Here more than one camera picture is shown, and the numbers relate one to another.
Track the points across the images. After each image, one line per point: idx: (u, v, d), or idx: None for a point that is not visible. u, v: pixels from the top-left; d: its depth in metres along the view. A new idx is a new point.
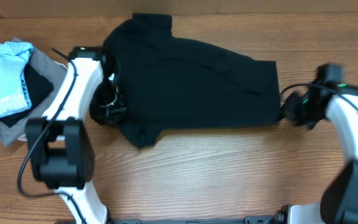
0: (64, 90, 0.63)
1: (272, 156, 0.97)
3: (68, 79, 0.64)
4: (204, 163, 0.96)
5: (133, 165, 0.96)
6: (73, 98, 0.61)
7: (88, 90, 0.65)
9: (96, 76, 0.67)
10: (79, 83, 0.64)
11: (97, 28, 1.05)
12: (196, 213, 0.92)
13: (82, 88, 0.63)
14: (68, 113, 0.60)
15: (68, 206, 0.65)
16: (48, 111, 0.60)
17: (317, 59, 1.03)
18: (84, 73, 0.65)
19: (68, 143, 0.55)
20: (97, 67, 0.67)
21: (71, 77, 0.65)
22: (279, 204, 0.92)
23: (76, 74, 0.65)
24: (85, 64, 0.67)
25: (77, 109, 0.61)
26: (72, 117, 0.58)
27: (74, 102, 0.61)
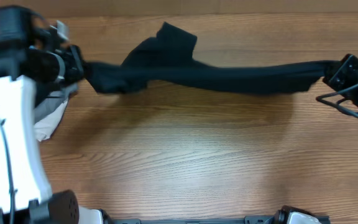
0: (0, 158, 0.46)
1: (271, 155, 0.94)
3: None
4: (204, 163, 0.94)
5: (133, 165, 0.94)
6: (16, 160, 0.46)
7: (25, 127, 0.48)
9: (28, 102, 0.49)
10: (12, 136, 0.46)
11: (97, 29, 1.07)
12: (196, 213, 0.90)
13: (17, 140, 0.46)
14: (27, 197, 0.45)
15: None
16: None
17: (317, 58, 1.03)
18: (13, 124, 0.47)
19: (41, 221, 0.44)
20: (22, 87, 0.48)
21: None
22: (279, 204, 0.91)
23: (2, 120, 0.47)
24: (0, 94, 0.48)
25: (34, 186, 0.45)
26: (33, 199, 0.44)
27: (20, 168, 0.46)
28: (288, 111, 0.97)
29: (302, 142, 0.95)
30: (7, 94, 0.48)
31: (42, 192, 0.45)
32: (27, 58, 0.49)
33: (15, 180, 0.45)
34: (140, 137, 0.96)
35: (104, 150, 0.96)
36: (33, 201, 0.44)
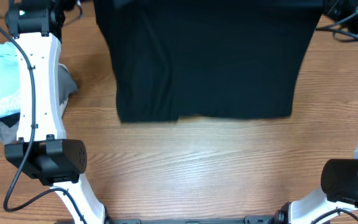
0: (28, 91, 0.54)
1: (271, 155, 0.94)
3: (23, 77, 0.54)
4: (204, 163, 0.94)
5: (133, 165, 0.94)
6: (40, 100, 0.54)
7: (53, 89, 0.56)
9: (55, 45, 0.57)
10: (39, 79, 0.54)
11: (97, 30, 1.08)
12: (196, 213, 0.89)
13: (41, 90, 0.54)
14: (43, 132, 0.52)
15: (64, 200, 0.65)
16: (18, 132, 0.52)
17: (318, 59, 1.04)
18: (40, 52, 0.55)
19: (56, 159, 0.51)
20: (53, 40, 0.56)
21: (24, 72, 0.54)
22: (280, 204, 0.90)
23: (32, 67, 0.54)
24: (33, 42, 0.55)
25: (51, 122, 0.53)
26: (51, 135, 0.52)
27: (40, 111, 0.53)
28: None
29: (302, 142, 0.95)
30: (39, 43, 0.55)
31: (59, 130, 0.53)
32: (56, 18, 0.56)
33: (36, 118, 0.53)
34: (139, 137, 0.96)
35: (104, 150, 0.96)
36: (50, 136, 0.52)
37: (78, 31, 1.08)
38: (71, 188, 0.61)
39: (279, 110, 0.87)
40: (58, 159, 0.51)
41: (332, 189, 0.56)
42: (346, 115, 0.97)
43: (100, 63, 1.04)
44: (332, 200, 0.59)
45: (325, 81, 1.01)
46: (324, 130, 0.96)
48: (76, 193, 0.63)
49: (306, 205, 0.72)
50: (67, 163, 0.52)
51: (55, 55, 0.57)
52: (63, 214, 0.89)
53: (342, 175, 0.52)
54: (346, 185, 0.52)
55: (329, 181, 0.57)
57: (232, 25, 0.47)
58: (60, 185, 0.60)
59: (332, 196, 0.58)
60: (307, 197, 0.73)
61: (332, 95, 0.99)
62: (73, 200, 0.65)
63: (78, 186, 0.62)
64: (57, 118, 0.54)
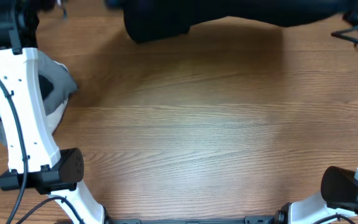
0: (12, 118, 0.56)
1: (271, 155, 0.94)
3: (4, 103, 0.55)
4: (204, 163, 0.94)
5: (133, 165, 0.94)
6: (28, 128, 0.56)
7: (36, 107, 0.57)
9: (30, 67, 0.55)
10: (20, 102, 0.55)
11: (97, 28, 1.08)
12: (196, 213, 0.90)
13: (25, 116, 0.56)
14: (35, 160, 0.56)
15: (62, 206, 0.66)
16: (12, 163, 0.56)
17: (317, 59, 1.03)
18: (17, 77, 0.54)
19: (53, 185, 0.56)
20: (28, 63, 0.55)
21: (2, 99, 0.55)
22: (279, 204, 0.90)
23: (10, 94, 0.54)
24: (5, 66, 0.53)
25: (41, 150, 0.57)
26: (46, 165, 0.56)
27: (30, 140, 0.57)
28: (288, 111, 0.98)
29: (302, 142, 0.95)
30: (13, 67, 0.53)
31: (51, 157, 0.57)
32: (25, 27, 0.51)
33: (27, 149, 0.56)
34: (140, 137, 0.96)
35: (104, 150, 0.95)
36: (45, 167, 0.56)
37: (78, 30, 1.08)
38: (69, 195, 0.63)
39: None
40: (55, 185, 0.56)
41: (329, 196, 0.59)
42: (346, 115, 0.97)
43: (100, 62, 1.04)
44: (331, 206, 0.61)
45: (325, 81, 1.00)
46: (324, 130, 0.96)
48: (74, 200, 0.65)
49: (307, 206, 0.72)
50: (64, 184, 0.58)
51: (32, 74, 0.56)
52: (63, 214, 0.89)
53: (343, 190, 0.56)
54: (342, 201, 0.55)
55: (330, 188, 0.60)
57: None
58: (58, 193, 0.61)
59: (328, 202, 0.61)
60: (308, 200, 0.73)
61: (332, 94, 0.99)
62: (73, 206, 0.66)
63: (76, 194, 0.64)
64: (46, 142, 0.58)
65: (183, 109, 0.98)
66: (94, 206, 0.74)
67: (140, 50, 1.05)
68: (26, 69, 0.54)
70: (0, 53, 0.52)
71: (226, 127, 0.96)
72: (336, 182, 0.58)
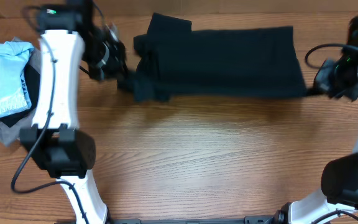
0: (49, 81, 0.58)
1: (272, 155, 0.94)
3: (46, 68, 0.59)
4: (204, 163, 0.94)
5: (133, 165, 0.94)
6: (60, 91, 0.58)
7: (73, 79, 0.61)
9: (76, 46, 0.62)
10: (61, 70, 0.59)
11: None
12: (196, 213, 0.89)
13: (61, 82, 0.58)
14: (58, 119, 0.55)
15: (68, 195, 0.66)
16: (36, 119, 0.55)
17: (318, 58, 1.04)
18: (64, 51, 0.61)
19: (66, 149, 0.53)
20: (75, 40, 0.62)
21: (47, 64, 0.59)
22: (280, 204, 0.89)
23: (55, 61, 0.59)
24: (59, 41, 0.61)
25: (67, 112, 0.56)
26: (66, 124, 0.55)
27: (58, 101, 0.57)
28: (287, 111, 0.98)
29: (302, 142, 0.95)
30: (64, 42, 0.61)
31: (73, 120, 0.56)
32: (81, 23, 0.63)
33: (53, 107, 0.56)
34: (140, 137, 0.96)
35: (104, 150, 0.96)
36: (64, 124, 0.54)
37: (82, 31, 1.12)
38: (77, 183, 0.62)
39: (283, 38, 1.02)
40: (68, 149, 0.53)
41: (332, 191, 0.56)
42: (346, 115, 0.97)
43: None
44: (333, 203, 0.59)
45: None
46: (324, 130, 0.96)
48: (81, 188, 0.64)
49: (307, 202, 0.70)
50: (76, 156, 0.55)
51: (76, 55, 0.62)
52: (63, 214, 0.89)
53: (342, 173, 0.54)
54: (344, 185, 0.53)
55: (330, 183, 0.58)
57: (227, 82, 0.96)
58: (67, 178, 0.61)
59: (332, 198, 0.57)
60: (308, 198, 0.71)
61: None
62: (78, 196, 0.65)
63: (84, 182, 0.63)
64: (71, 109, 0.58)
65: (183, 108, 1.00)
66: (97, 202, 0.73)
67: None
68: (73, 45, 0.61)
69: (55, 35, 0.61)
70: (58, 31, 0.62)
71: (225, 126, 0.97)
72: (331, 171, 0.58)
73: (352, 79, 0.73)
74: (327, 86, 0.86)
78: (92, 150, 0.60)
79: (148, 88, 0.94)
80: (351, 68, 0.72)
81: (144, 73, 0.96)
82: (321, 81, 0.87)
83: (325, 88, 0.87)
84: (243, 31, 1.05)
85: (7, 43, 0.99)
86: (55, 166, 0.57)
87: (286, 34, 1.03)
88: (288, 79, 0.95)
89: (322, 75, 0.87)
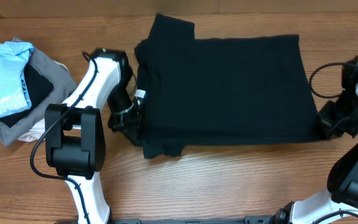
0: (85, 83, 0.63)
1: (272, 156, 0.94)
3: (88, 75, 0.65)
4: (204, 163, 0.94)
5: (133, 165, 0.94)
6: (91, 90, 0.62)
7: (105, 90, 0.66)
9: (114, 76, 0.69)
10: (98, 81, 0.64)
11: (97, 28, 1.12)
12: (196, 213, 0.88)
13: (96, 87, 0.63)
14: (85, 104, 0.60)
15: (72, 194, 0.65)
16: (67, 100, 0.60)
17: (319, 58, 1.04)
18: (105, 70, 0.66)
19: (86, 129, 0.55)
20: (116, 68, 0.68)
21: (90, 73, 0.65)
22: (280, 204, 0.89)
23: (97, 71, 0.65)
24: (104, 66, 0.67)
25: (94, 101, 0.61)
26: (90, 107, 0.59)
27: (89, 94, 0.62)
28: None
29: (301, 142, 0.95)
30: (107, 66, 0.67)
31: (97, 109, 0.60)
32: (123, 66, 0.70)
33: (84, 98, 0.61)
34: None
35: None
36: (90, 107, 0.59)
37: (82, 31, 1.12)
38: (83, 183, 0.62)
39: (289, 48, 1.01)
40: (87, 131, 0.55)
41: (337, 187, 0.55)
42: None
43: None
44: (337, 201, 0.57)
45: (326, 81, 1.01)
46: None
48: (86, 189, 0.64)
49: (310, 202, 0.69)
50: (91, 144, 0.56)
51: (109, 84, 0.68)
52: (63, 214, 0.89)
53: (349, 162, 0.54)
54: (353, 171, 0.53)
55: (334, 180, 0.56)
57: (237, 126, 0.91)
58: (75, 178, 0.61)
59: (336, 195, 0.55)
60: (311, 198, 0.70)
61: (333, 94, 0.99)
62: (82, 196, 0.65)
63: (90, 183, 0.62)
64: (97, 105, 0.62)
65: None
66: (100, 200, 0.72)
67: None
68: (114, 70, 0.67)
69: (102, 61, 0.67)
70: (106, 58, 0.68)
71: None
72: (335, 169, 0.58)
73: (350, 106, 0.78)
74: (329, 122, 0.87)
78: (101, 158, 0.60)
79: (156, 141, 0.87)
80: (348, 93, 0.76)
81: (153, 120, 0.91)
82: (323, 116, 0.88)
83: (327, 125, 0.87)
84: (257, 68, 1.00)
85: (7, 43, 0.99)
86: (64, 155, 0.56)
87: (292, 43, 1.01)
88: (293, 126, 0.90)
89: (324, 111, 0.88)
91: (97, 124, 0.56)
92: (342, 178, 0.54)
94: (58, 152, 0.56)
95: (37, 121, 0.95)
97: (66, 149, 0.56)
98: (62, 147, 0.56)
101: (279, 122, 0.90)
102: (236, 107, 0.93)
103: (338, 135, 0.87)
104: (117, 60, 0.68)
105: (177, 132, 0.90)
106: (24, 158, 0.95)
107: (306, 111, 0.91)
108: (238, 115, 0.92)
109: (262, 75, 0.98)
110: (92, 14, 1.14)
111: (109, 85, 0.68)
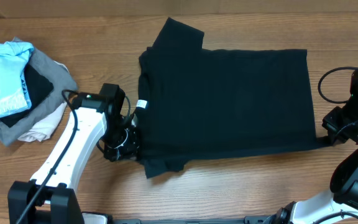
0: (63, 145, 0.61)
1: (271, 156, 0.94)
3: (68, 134, 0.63)
4: (203, 163, 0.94)
5: (133, 165, 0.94)
6: (69, 155, 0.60)
7: (87, 147, 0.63)
9: (98, 130, 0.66)
10: (78, 142, 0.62)
11: (97, 28, 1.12)
12: (196, 214, 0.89)
13: (74, 152, 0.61)
14: (58, 177, 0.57)
15: None
16: (36, 175, 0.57)
17: (318, 58, 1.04)
18: (86, 126, 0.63)
19: (55, 214, 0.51)
20: (102, 120, 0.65)
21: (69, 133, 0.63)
22: (280, 204, 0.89)
23: (77, 129, 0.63)
24: (87, 119, 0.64)
25: (69, 171, 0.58)
26: (63, 182, 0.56)
27: (65, 161, 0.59)
28: None
29: None
30: (91, 117, 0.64)
31: (71, 183, 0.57)
32: (111, 112, 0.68)
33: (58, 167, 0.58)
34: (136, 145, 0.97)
35: None
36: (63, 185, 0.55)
37: (83, 32, 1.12)
38: None
39: (296, 61, 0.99)
40: (56, 215, 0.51)
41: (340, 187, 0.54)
42: None
43: (99, 62, 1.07)
44: (338, 201, 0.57)
45: (326, 81, 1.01)
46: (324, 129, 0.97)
48: None
49: (311, 202, 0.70)
50: None
51: (94, 137, 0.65)
52: None
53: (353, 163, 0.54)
54: (357, 170, 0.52)
55: (338, 182, 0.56)
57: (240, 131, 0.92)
58: None
59: (338, 196, 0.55)
60: (312, 198, 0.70)
61: (333, 94, 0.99)
62: None
63: None
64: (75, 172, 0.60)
65: None
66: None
67: (141, 50, 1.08)
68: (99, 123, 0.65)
69: (85, 112, 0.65)
70: (89, 108, 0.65)
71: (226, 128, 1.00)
72: (339, 170, 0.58)
73: None
74: (334, 126, 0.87)
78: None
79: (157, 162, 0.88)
80: (355, 98, 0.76)
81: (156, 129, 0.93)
82: (328, 121, 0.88)
83: (332, 129, 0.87)
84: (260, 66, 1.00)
85: (7, 42, 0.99)
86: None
87: (298, 58, 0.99)
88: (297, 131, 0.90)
89: (328, 117, 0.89)
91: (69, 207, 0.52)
92: (345, 178, 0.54)
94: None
95: (36, 121, 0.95)
97: None
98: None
101: (283, 126, 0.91)
102: (237, 111, 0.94)
103: (342, 140, 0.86)
104: (102, 110, 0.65)
105: (175, 147, 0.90)
106: (23, 158, 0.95)
107: (309, 121, 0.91)
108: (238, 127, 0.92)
109: (263, 85, 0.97)
110: (91, 14, 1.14)
111: (92, 142, 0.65)
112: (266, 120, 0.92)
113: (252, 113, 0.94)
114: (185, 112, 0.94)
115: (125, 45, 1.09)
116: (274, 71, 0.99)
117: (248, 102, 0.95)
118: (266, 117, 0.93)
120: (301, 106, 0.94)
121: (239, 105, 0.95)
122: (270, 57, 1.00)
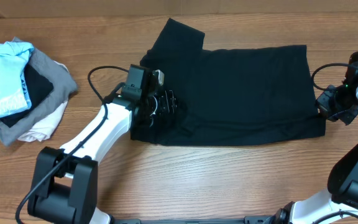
0: (92, 127, 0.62)
1: (271, 155, 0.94)
3: (97, 121, 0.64)
4: (204, 163, 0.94)
5: (133, 165, 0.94)
6: (97, 135, 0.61)
7: (112, 135, 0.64)
9: (122, 125, 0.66)
10: (105, 129, 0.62)
11: (97, 28, 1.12)
12: (196, 213, 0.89)
13: (102, 135, 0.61)
14: (84, 152, 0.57)
15: None
16: (66, 144, 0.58)
17: (318, 58, 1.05)
18: (116, 116, 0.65)
19: (76, 182, 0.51)
20: (128, 117, 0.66)
21: (100, 119, 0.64)
22: (280, 204, 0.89)
23: (106, 117, 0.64)
24: (117, 112, 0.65)
25: (95, 150, 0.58)
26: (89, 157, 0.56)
27: (93, 140, 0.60)
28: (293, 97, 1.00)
29: (302, 142, 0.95)
30: (121, 110, 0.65)
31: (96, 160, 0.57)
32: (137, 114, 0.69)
33: (86, 143, 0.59)
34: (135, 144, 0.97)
35: None
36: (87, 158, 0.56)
37: (83, 32, 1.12)
38: None
39: (296, 58, 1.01)
40: (78, 183, 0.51)
41: (337, 188, 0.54)
42: None
43: (99, 62, 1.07)
44: (337, 202, 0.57)
45: (326, 81, 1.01)
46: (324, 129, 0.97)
48: None
49: (310, 201, 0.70)
50: (79, 198, 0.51)
51: (117, 130, 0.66)
52: None
53: (350, 162, 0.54)
54: (353, 170, 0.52)
55: (335, 183, 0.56)
57: (245, 108, 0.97)
58: None
59: (336, 196, 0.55)
60: (311, 198, 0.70)
61: None
62: None
63: None
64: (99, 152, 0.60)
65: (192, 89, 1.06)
66: (97, 217, 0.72)
67: (142, 50, 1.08)
68: (125, 119, 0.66)
69: (116, 107, 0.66)
70: (120, 105, 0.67)
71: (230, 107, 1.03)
72: (335, 170, 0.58)
73: (348, 102, 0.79)
74: (327, 108, 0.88)
78: (89, 214, 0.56)
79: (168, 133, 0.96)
80: (348, 92, 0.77)
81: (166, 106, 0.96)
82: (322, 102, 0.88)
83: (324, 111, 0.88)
84: (263, 50, 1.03)
85: (7, 42, 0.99)
86: (47, 206, 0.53)
87: (298, 53, 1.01)
88: (295, 112, 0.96)
89: (324, 96, 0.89)
91: (91, 178, 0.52)
92: (342, 178, 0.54)
94: (43, 201, 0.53)
95: (36, 121, 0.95)
97: (51, 201, 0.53)
98: (47, 197, 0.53)
101: (286, 106, 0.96)
102: (241, 91, 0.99)
103: (332, 121, 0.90)
104: (130, 108, 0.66)
105: (184, 122, 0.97)
106: (23, 158, 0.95)
107: (306, 102, 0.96)
108: (237, 128, 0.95)
109: (264, 87, 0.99)
110: (91, 14, 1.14)
111: (117, 132, 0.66)
112: (270, 100, 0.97)
113: (255, 91, 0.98)
114: (193, 93, 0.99)
115: (125, 45, 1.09)
116: (274, 72, 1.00)
117: (252, 80, 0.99)
118: (270, 98, 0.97)
120: (302, 98, 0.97)
121: (243, 84, 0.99)
122: (270, 53, 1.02)
